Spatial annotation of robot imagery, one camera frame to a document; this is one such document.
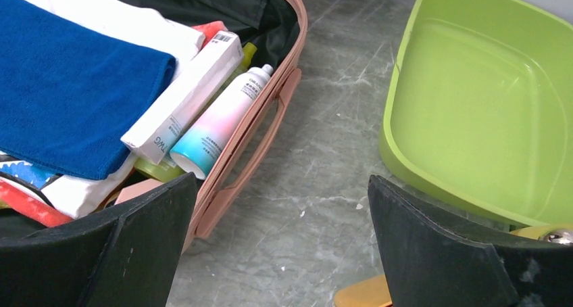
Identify blue folded towel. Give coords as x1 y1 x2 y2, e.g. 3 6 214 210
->
1 0 176 180

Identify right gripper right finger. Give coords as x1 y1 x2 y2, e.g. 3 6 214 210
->
368 175 572 306

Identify pink hexagonal lid jar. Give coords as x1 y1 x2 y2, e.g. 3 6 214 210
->
115 179 164 205

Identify pink blue spray bottle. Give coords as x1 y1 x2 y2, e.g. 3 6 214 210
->
170 64 274 180

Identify red printed package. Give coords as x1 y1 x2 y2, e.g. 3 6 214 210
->
1 181 73 227

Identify pink hard-shell suitcase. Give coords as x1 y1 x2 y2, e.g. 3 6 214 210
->
1 0 307 243

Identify cream appliance with orange rim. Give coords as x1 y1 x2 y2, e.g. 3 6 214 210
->
334 223 572 307

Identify green plastic tray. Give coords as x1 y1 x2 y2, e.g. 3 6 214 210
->
379 0 572 226

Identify white folded shirt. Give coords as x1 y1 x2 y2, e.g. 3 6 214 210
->
25 0 205 77

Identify green yellow bottle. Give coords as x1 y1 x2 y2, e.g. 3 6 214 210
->
134 42 257 183

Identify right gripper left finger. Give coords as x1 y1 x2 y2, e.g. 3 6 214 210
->
1 173 197 306

